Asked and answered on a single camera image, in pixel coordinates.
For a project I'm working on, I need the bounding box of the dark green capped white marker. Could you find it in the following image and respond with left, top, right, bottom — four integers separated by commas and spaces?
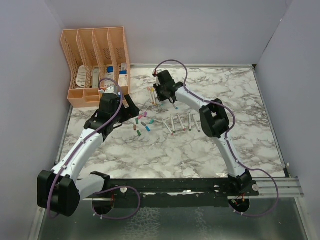
170, 115, 176, 134

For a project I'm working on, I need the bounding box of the pink capped white marker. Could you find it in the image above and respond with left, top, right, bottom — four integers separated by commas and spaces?
162, 120, 174, 136

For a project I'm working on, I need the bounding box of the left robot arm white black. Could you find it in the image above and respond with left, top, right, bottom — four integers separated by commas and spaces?
37, 93, 140, 219

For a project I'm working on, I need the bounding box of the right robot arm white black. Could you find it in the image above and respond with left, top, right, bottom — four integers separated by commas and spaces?
152, 70, 253, 196

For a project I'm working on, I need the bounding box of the yellow capped white marker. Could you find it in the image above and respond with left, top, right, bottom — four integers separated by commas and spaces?
150, 87, 158, 106

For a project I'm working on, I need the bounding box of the white blue box in organizer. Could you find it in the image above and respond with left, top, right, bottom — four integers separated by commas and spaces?
103, 65, 114, 88

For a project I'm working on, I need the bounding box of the white device in organizer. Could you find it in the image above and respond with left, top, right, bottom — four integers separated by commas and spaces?
91, 67, 100, 88

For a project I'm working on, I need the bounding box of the white remote in organizer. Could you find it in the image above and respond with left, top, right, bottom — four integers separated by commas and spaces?
75, 65, 87, 88

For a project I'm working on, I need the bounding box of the peach plastic desk organizer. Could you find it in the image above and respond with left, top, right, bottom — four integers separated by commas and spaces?
60, 26, 131, 108

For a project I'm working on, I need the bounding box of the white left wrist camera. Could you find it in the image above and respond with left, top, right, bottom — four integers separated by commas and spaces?
99, 85, 119, 95

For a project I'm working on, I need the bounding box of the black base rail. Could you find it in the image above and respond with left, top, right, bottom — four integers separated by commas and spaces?
90, 177, 259, 209

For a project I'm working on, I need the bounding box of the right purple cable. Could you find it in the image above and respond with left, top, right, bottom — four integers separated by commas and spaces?
153, 59, 280, 218

